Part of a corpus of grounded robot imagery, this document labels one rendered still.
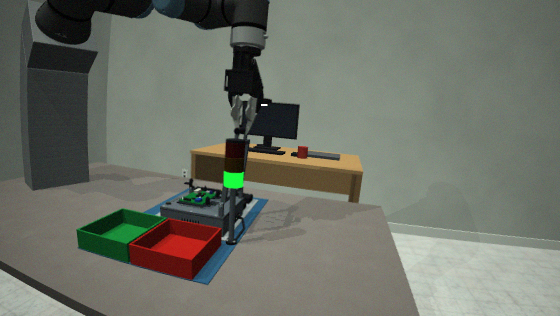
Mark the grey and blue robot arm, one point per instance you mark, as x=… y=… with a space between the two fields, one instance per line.
x=72 y=18

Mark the red open-top bin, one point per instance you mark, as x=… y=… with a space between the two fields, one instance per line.
x=176 y=238

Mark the green bin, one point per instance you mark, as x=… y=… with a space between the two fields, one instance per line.
x=122 y=225

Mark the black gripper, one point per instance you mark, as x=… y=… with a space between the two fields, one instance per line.
x=240 y=82

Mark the green circuit board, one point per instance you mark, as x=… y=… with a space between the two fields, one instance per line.
x=198 y=196

